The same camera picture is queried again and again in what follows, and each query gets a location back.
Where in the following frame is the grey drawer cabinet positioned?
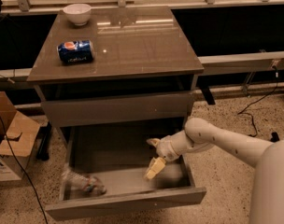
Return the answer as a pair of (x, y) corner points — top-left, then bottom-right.
(26, 5), (205, 142)

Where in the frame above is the black stand leg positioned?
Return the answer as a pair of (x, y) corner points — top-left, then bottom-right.
(271, 132), (279, 142)
(36, 122), (51, 161)

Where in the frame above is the black stand leg right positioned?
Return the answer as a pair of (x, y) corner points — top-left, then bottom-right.
(271, 132), (279, 142)

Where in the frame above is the black stand leg left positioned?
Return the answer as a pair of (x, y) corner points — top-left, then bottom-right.
(36, 122), (51, 161)

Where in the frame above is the black cable on left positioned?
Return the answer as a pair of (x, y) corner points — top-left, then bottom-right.
(0, 104), (49, 224)

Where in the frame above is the brown cardboard box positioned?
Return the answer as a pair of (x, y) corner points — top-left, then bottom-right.
(0, 91), (40, 182)

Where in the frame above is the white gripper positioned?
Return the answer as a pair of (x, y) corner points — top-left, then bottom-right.
(144, 135), (181, 180)

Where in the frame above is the blue Pepsi soda can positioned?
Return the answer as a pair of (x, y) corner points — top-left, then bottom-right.
(57, 40), (94, 63)

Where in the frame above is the open grey middle drawer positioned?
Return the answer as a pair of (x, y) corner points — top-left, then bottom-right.
(46, 118), (206, 221)

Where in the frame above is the clear plastic water bottle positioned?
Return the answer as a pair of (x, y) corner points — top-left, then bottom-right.
(62, 167), (107, 195)

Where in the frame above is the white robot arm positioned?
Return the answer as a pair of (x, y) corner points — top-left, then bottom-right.
(145, 118), (284, 224)

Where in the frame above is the closed grey top drawer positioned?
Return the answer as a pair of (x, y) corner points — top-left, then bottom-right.
(41, 91), (193, 127)

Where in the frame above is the white ceramic bowl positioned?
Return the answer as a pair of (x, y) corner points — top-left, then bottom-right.
(63, 4), (91, 26)

